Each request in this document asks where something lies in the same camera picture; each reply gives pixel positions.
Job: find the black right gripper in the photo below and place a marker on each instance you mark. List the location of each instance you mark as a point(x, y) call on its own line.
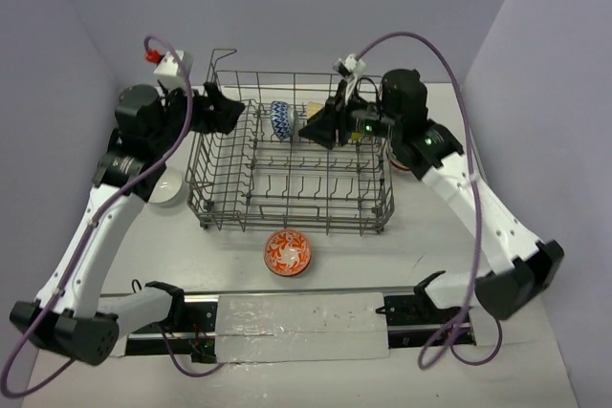
point(322, 126)

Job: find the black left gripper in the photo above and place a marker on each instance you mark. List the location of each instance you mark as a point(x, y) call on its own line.
point(206, 110)

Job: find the blue zigzag patterned bowl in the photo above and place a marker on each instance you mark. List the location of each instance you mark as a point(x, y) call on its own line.
point(282, 117)

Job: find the white bowl yellow flower pattern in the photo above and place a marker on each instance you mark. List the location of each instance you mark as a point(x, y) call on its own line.
point(313, 108)

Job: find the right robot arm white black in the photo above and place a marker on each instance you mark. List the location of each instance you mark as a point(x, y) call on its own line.
point(522, 265)

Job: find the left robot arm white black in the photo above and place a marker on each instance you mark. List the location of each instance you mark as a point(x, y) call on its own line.
point(65, 318)

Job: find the plain white bowl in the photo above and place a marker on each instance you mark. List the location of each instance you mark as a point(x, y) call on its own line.
point(170, 189)

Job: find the orange floral patterned bowl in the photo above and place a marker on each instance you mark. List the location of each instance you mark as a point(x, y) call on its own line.
point(287, 252)

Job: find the white taped cover panel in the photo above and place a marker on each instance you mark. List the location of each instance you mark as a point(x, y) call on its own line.
point(300, 327)

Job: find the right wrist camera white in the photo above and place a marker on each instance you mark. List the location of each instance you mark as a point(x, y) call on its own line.
point(350, 68)

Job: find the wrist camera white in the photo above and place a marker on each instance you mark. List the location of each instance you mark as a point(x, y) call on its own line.
point(350, 68)
point(167, 70)

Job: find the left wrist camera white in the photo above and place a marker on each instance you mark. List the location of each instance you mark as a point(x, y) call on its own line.
point(167, 70)

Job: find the grey wire dish rack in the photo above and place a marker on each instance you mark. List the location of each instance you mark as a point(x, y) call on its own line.
point(250, 179)

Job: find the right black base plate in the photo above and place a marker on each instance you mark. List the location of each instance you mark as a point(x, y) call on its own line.
point(411, 319)

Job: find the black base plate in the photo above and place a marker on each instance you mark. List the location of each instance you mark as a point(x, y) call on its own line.
point(411, 319)
point(193, 336)

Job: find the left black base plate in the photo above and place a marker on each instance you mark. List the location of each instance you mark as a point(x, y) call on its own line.
point(193, 336)

